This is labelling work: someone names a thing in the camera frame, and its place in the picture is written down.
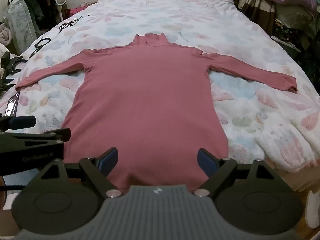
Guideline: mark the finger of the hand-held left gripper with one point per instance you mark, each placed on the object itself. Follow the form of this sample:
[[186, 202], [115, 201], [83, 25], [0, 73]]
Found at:
[[22, 122], [50, 135]]

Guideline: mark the bagged pale floral quilt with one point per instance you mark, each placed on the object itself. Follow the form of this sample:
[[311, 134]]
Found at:
[[16, 22]]

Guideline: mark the dark floral cloth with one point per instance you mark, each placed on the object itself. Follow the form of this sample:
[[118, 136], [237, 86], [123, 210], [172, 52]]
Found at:
[[290, 33]]

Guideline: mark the brown plaid cloth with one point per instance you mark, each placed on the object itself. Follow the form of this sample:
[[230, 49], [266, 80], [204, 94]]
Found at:
[[260, 10]]

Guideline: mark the clothes rack with coats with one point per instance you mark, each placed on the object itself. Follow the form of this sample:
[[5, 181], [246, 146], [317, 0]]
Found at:
[[27, 2]]

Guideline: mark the pink turtleneck sweater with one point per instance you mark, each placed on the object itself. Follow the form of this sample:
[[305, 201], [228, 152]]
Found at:
[[150, 92]]

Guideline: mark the white round object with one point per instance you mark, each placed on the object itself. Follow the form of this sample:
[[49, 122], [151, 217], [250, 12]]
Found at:
[[313, 208]]

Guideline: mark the grey-green folded cloth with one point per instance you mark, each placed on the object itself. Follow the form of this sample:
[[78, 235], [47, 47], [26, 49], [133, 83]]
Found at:
[[295, 16]]

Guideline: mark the white floral blanket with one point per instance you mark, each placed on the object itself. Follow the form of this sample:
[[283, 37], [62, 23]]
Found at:
[[225, 30]]

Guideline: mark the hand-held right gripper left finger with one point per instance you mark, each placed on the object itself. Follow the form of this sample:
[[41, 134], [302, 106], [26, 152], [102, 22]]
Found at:
[[110, 158]]

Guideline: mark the black clamp stand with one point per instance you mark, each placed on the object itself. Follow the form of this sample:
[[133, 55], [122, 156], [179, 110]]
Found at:
[[8, 63]]

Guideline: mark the magenta cloth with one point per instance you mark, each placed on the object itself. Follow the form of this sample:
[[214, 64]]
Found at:
[[77, 10]]

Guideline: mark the pink fuzzy cloth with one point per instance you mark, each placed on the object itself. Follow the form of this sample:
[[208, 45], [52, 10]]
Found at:
[[5, 33]]

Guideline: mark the glossy black strip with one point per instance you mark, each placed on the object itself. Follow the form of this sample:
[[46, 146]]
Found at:
[[12, 105]]

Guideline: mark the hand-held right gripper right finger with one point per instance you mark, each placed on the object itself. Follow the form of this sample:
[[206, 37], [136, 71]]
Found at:
[[203, 160]]

